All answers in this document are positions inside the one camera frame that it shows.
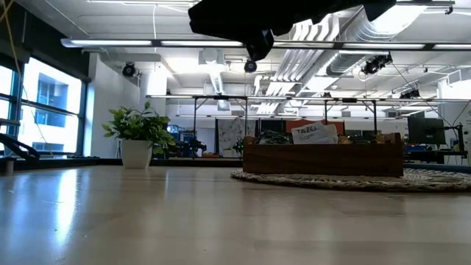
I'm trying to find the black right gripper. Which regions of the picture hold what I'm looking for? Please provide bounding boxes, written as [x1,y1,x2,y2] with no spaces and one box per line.
[188,0,332,62]

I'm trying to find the dark wooden tea box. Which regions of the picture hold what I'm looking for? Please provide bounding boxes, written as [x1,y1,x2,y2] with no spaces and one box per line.
[242,132,405,178]

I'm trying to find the white ceiling vent pipe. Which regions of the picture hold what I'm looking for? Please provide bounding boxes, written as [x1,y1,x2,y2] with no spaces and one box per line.
[198,48,226,96]

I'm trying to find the long ceiling light bar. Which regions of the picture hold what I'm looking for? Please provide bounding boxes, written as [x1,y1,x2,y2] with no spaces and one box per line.
[60,38,471,52]

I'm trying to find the patterned cloth panel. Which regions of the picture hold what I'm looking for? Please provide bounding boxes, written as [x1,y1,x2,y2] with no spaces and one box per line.
[216,117,257,158]

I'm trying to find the black partition panel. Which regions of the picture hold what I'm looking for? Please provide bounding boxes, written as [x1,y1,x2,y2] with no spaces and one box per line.
[259,119,287,133]

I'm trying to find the blue storage shelf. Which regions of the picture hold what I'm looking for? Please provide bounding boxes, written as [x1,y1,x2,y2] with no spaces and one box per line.
[166,124,193,158]

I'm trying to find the black background robot arms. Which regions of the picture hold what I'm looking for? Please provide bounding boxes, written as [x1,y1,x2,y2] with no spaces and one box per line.
[178,136,209,158]

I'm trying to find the black ceiling spotlight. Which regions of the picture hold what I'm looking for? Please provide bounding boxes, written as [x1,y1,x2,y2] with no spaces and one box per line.
[399,87,422,99]
[361,52,394,76]

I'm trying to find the green plant in white pot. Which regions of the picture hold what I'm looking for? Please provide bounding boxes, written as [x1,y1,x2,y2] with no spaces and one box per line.
[102,102,177,171]

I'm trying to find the round woven straw placemat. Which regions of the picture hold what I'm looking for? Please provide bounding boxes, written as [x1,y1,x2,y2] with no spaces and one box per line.
[230,168,471,194]

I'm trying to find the black computer monitor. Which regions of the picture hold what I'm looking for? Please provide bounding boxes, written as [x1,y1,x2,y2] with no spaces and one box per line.
[407,111,446,146]

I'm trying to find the black metal frame stand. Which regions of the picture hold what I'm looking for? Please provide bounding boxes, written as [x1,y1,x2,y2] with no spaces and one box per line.
[323,98,378,144]
[191,94,249,160]

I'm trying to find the black metal table frame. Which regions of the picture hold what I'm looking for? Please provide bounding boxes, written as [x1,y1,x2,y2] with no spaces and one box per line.
[0,132,471,176]

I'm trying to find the dark window frame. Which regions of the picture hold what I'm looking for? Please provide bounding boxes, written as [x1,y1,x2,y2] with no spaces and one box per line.
[0,54,89,158]

